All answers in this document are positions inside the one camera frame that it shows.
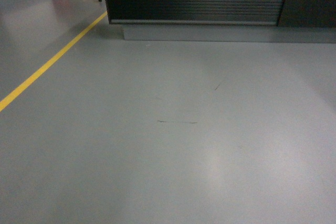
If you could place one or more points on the black checkout counter cabinet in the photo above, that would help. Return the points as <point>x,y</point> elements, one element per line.
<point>293,21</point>

